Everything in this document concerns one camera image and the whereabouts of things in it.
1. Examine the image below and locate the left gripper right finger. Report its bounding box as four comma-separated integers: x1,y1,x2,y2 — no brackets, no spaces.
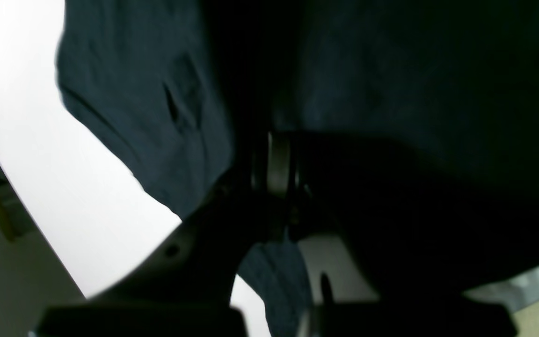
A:
293,133,517,337

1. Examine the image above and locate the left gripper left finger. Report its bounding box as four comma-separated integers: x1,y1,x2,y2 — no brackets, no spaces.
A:
31,132,298,337

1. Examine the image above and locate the black graphic T-shirt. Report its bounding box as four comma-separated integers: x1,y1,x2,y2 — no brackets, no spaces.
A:
57,0,539,337

